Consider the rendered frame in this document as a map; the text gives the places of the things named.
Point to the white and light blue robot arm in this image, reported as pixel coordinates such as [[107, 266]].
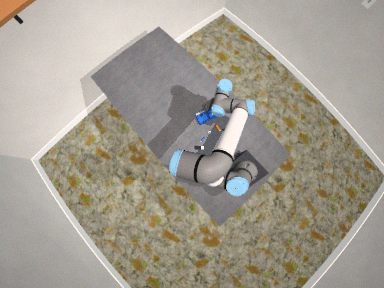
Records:
[[207, 169]]

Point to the blue bins with labels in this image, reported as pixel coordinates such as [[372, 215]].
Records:
[[203, 116]]

